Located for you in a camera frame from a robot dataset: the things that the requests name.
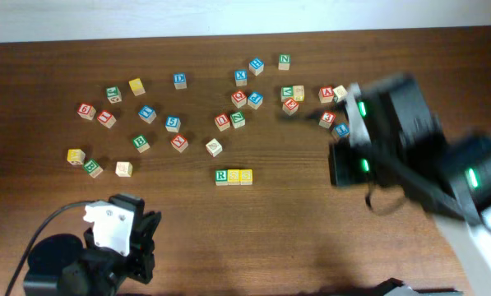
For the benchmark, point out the green Z block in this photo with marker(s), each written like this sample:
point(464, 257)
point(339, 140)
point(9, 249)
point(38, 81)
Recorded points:
point(237, 119)

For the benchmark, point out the yellow edged 8 block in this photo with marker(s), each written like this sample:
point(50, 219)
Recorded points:
point(299, 93)

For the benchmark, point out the blue 5 block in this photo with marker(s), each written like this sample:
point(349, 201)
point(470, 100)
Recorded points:
point(172, 124)

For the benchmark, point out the green R block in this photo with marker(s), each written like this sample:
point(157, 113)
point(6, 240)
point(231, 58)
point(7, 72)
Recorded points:
point(221, 177)

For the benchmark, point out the green B block upper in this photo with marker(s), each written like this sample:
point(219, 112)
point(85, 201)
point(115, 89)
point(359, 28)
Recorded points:
point(140, 143)

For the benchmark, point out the blue D block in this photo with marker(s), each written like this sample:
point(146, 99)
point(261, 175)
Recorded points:
point(180, 81)

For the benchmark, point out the plain wooden block right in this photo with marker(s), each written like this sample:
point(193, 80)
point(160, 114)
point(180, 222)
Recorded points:
point(339, 93)

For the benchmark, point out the green N block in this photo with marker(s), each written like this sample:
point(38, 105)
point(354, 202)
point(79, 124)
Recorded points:
point(284, 62)

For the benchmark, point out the green V block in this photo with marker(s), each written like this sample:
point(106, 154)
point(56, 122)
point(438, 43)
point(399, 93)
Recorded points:
point(286, 92)

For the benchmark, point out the yellow S block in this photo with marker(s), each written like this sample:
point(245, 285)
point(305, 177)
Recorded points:
point(246, 176)
point(233, 176)

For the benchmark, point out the red I block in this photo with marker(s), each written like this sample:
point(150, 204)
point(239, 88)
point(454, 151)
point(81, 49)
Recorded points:
point(106, 119)

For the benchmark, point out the blue X block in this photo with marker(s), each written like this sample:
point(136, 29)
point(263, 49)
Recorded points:
point(241, 77)

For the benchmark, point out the red U block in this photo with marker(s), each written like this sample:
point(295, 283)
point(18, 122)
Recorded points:
point(222, 122)

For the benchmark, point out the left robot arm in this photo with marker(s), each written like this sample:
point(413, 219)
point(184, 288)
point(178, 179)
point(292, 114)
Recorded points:
point(64, 264)

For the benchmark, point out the green B block lower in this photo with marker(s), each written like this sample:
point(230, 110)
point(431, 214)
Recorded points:
point(92, 168)

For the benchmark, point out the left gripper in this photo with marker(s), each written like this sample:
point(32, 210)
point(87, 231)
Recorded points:
point(147, 241)

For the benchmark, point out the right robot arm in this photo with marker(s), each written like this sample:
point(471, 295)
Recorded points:
point(392, 139)

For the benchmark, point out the green C block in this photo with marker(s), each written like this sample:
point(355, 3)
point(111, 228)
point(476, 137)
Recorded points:
point(113, 95)

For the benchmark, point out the green b block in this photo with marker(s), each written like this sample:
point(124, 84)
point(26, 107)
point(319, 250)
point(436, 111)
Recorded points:
point(140, 143)
point(92, 168)

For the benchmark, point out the red E block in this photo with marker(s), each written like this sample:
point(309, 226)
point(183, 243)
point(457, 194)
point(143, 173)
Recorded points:
point(290, 106)

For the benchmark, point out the yellow W block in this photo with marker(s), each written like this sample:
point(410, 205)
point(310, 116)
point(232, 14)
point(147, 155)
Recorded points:
point(76, 156)

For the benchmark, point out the yellow block top left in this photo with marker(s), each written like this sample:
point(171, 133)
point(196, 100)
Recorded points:
point(137, 87)

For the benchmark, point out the blue P block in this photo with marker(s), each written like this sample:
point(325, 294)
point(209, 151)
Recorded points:
point(255, 100)

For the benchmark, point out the plain wooden block left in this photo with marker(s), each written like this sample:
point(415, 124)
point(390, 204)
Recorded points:
point(124, 169)

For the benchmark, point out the red 6 block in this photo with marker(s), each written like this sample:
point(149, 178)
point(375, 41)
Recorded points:
point(86, 111)

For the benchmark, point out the red Q block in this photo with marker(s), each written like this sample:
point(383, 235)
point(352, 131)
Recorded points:
point(239, 99)

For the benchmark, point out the red Y block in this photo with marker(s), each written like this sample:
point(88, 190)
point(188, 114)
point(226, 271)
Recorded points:
point(179, 143)

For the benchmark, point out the red A block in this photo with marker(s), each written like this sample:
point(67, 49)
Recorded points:
point(326, 94)

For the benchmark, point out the blue I block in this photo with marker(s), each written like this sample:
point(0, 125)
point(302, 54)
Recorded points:
point(340, 131)

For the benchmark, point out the blue T block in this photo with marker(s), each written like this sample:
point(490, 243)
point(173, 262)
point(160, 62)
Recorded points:
point(147, 114)

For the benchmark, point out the plain wooden block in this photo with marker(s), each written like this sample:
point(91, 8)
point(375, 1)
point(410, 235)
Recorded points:
point(124, 169)
point(339, 93)
point(214, 147)

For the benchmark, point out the plain wooden block centre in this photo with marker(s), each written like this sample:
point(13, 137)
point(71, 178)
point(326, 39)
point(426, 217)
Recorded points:
point(214, 147)

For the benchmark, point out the red 3 block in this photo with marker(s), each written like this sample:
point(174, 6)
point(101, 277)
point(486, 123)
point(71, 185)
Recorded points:
point(327, 119)

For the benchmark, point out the blue H block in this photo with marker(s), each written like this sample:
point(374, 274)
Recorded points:
point(256, 66)

